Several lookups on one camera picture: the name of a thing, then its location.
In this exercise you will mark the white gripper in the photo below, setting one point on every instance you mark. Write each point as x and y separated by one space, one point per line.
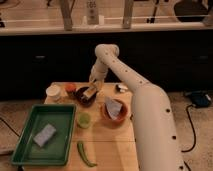
98 84

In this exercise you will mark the white eraser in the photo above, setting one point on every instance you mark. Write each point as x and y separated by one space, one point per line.
88 93

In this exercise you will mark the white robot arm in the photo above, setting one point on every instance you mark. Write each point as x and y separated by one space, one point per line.
156 139

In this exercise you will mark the dark purple bowl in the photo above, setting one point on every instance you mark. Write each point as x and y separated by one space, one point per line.
83 99

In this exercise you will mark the white cloth in bowl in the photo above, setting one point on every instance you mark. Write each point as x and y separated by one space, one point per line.
113 107

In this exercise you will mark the orange bowl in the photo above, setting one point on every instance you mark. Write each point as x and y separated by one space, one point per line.
121 117

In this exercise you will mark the black-white small object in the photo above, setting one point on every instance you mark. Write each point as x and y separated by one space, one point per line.
121 88

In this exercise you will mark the red tomato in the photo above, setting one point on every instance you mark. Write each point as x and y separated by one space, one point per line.
70 87

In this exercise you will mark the small green cup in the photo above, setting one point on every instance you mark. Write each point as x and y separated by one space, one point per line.
83 120

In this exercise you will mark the white cup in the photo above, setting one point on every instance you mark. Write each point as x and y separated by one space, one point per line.
53 92

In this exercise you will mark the green chili pepper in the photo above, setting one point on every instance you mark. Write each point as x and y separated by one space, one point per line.
81 151

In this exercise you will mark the blue-white sponge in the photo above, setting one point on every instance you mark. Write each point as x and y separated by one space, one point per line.
44 135

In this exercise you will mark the green plastic tray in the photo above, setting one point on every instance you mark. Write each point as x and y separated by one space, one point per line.
55 151

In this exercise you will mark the blue-black device on floor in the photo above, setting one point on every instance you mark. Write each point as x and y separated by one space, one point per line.
200 99

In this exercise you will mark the white remote-like post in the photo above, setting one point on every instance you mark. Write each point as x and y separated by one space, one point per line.
92 12

